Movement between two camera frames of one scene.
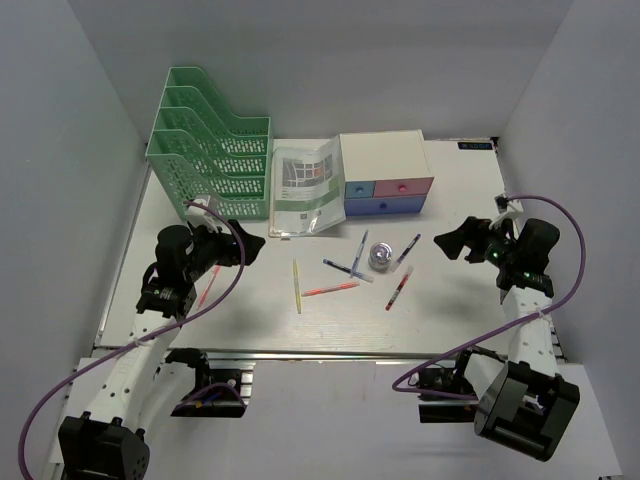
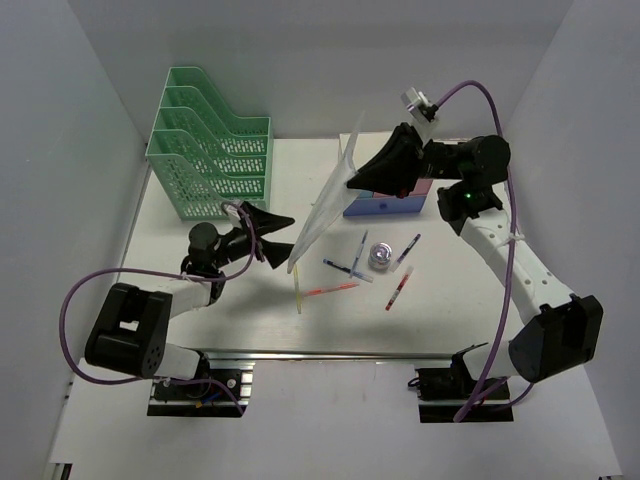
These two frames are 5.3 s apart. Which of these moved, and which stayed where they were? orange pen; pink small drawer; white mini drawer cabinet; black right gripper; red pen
Moved: black right gripper
Stayed: pink small drawer; orange pen; red pen; white mini drawer cabinet
